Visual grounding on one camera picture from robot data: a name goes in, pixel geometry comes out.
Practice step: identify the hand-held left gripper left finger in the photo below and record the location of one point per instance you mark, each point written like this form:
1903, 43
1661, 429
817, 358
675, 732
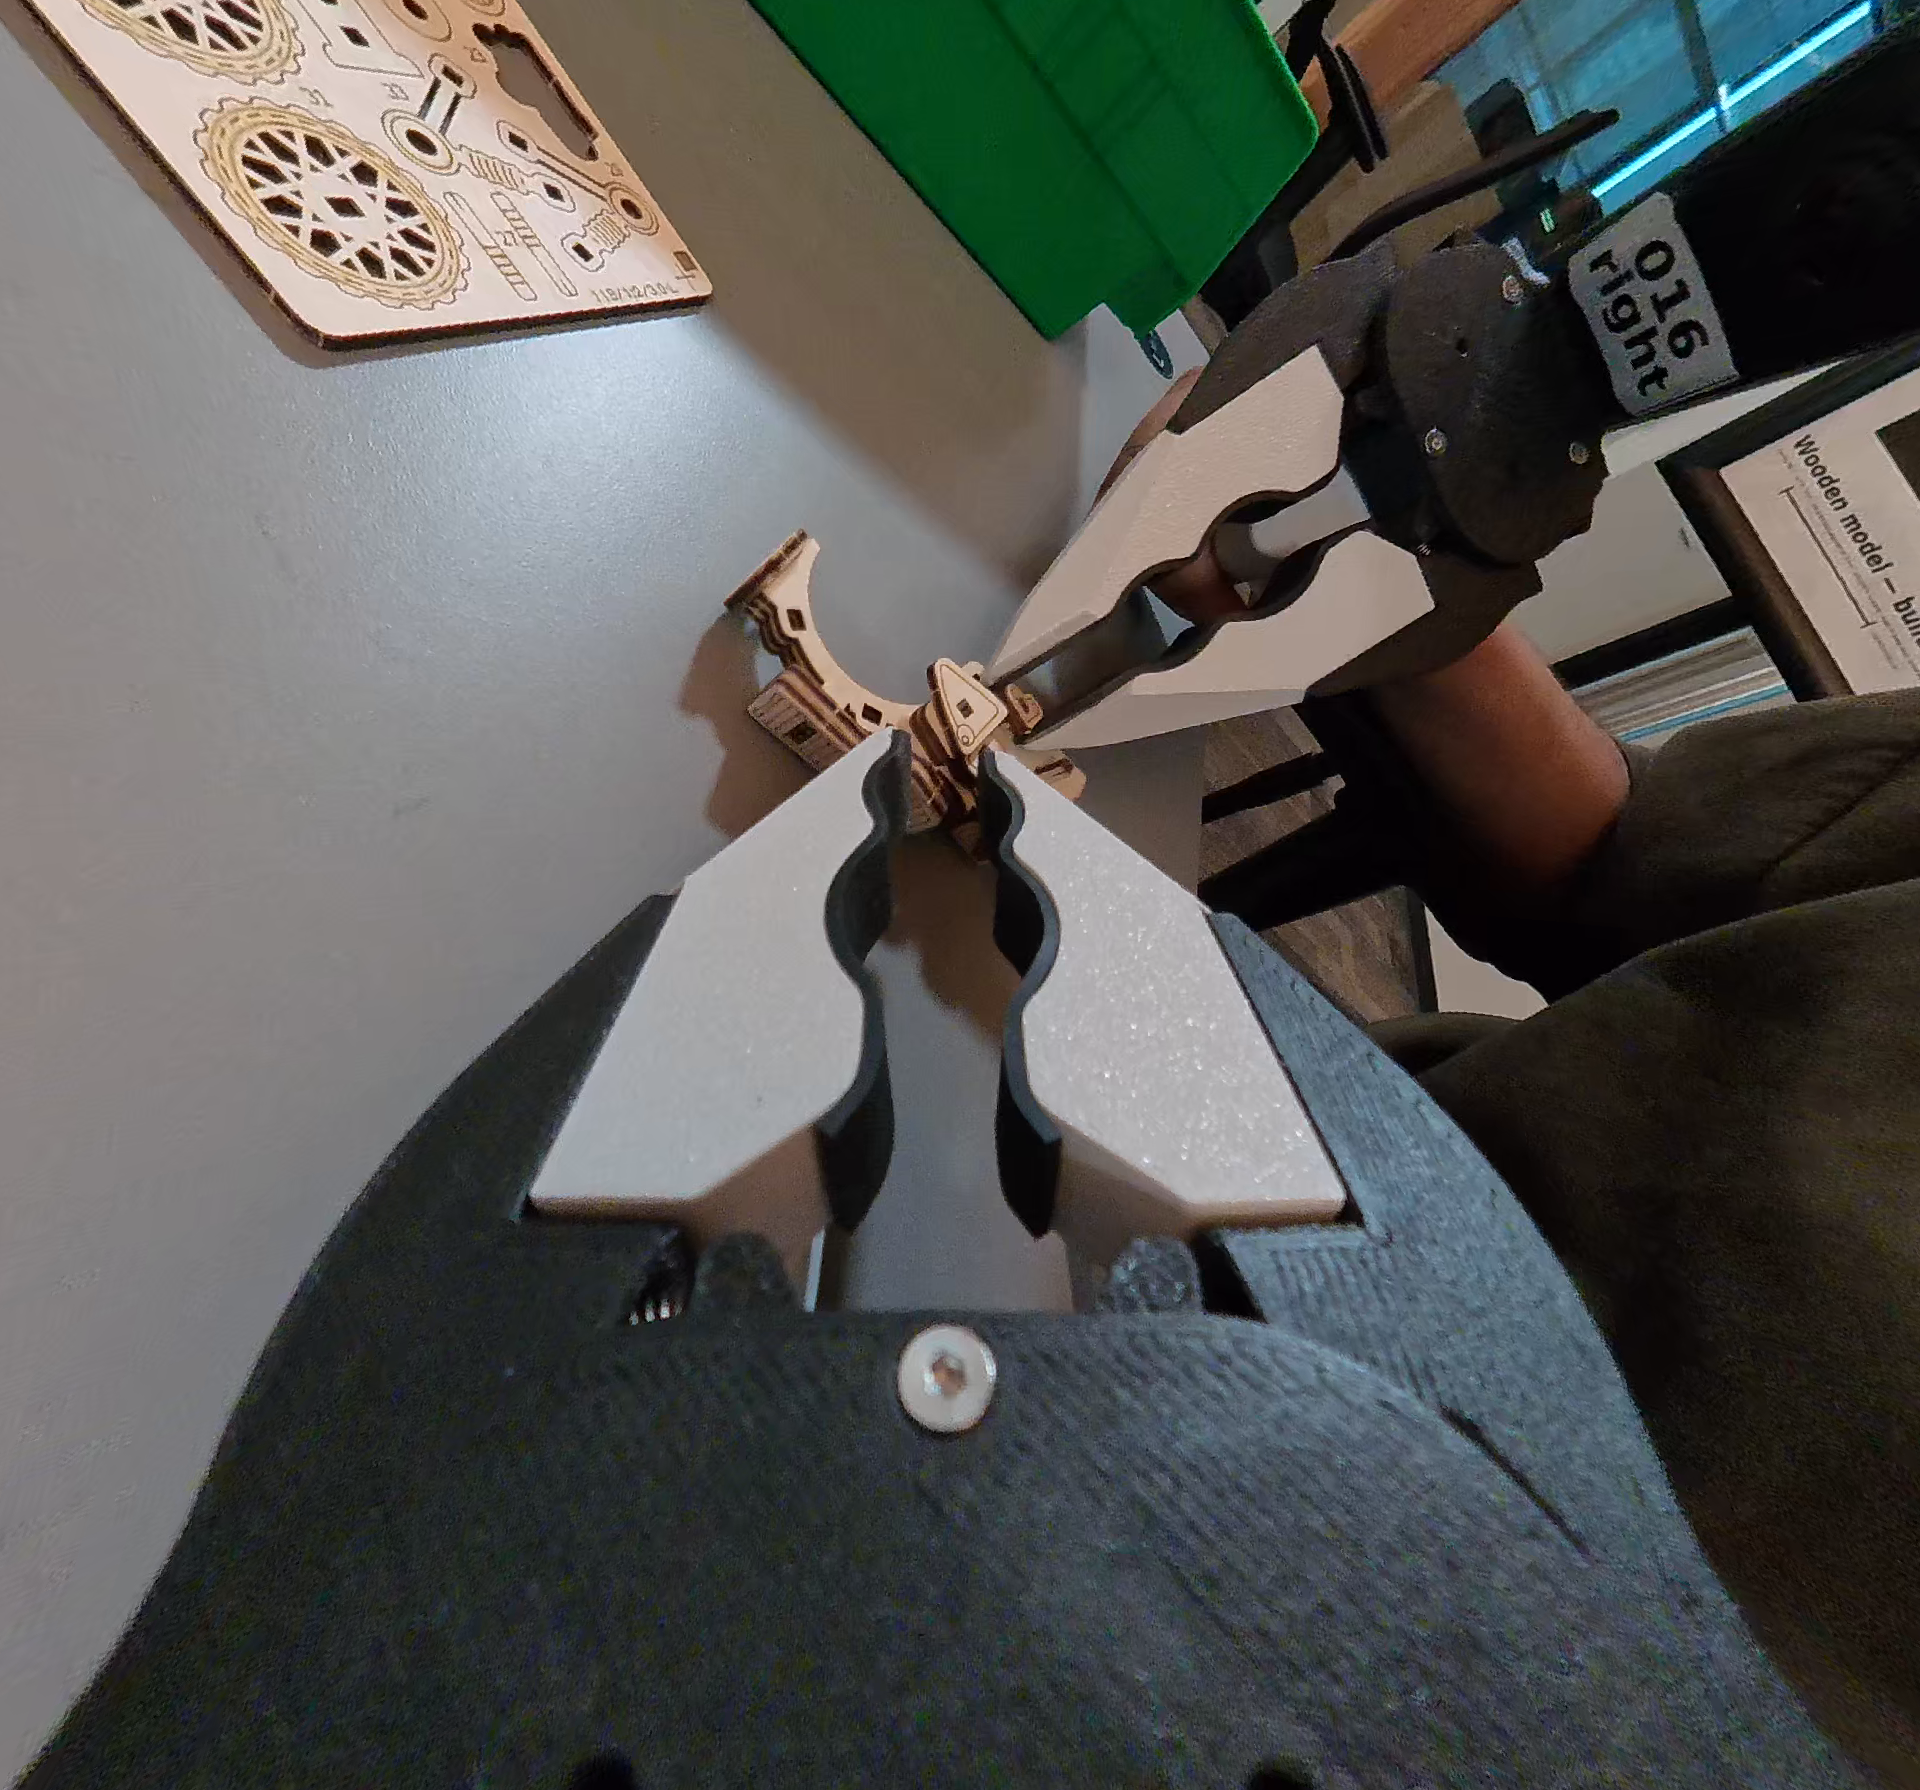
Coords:
705, 1041

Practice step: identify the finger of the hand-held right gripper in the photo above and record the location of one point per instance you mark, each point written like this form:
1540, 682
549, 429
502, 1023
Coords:
1289, 635
1200, 486

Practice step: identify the olive green shirt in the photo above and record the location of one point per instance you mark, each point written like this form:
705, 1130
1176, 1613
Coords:
1725, 1145

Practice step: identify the black office chair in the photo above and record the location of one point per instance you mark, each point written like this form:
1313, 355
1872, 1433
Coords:
1500, 164

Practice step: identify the person's right hand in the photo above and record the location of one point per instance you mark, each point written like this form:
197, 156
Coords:
1200, 591

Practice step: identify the person's right forearm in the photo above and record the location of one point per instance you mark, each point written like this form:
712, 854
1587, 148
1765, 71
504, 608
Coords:
1500, 801

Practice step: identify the wooden model assembly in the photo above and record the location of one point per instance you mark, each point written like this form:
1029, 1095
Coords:
817, 710

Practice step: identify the wooden parts sheet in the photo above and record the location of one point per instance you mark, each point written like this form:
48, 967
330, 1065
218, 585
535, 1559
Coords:
629, 284

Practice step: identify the framed marker sign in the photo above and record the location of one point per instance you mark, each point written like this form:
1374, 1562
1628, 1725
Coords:
1843, 546

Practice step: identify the green plastic bin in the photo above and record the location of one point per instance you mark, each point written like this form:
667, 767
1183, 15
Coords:
975, 50

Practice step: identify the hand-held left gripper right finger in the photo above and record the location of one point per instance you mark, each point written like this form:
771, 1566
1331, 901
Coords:
1183, 1055

